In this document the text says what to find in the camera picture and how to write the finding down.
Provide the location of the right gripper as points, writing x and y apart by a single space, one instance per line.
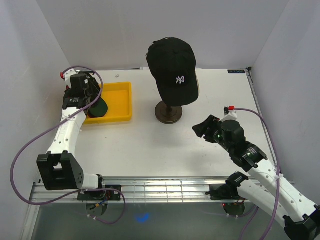
212 122

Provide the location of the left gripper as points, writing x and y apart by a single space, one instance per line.
92 90

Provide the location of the dark green cap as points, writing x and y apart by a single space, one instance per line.
98 109

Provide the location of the beige cap black letter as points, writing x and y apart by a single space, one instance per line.
198 87

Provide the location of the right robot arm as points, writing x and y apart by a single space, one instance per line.
260 182

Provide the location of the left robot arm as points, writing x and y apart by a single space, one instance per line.
59 168

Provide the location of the yellow plastic tray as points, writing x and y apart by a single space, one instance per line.
118 97

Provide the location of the beige mannequin head stand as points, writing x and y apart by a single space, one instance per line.
168 114

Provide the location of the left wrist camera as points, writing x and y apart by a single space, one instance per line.
66 76

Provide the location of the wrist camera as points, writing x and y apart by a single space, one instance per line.
66 76
229 113

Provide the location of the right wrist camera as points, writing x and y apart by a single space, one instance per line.
229 113

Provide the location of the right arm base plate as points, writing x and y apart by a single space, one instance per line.
222 192

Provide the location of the aluminium frame rail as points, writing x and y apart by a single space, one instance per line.
141 190

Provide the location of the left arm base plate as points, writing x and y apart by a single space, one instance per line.
110 192

